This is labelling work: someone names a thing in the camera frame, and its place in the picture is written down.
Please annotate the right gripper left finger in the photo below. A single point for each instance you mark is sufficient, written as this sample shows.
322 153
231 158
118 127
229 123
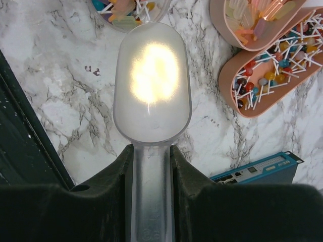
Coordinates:
91 211

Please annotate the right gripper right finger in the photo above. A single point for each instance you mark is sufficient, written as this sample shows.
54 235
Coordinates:
206 211

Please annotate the clear plastic scoop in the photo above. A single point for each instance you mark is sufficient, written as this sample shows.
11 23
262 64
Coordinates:
152 108

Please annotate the pink tray of gummy candies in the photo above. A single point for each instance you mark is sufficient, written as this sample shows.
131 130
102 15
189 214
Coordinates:
254 25

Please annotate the gold jar lid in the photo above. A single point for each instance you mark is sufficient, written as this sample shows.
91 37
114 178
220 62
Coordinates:
154 73

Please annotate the clear glass jar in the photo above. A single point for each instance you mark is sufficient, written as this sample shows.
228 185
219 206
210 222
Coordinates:
127 15

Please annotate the blue network switch box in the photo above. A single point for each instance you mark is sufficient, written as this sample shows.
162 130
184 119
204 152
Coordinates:
279 168

